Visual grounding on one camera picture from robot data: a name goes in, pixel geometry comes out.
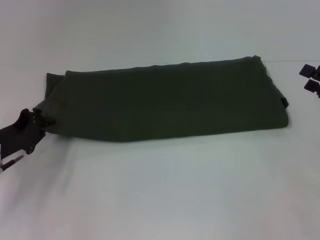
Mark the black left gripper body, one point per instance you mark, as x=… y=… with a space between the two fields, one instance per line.
x=17 y=135

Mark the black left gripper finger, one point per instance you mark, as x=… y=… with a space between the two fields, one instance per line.
x=47 y=123
x=38 y=117

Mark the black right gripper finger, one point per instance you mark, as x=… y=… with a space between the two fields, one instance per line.
x=312 y=87
x=310 y=71

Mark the dark green FREE t-shirt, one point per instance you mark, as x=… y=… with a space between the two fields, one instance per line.
x=160 y=105

